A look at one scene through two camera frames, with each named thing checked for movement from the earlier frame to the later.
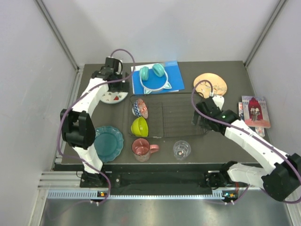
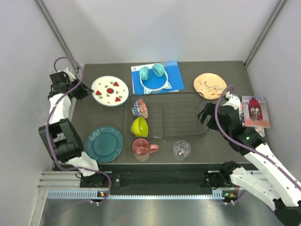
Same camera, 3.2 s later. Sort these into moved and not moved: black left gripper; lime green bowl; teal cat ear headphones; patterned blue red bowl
Moved: black left gripper
Not moved: lime green bowl; patterned blue red bowl; teal cat ear headphones
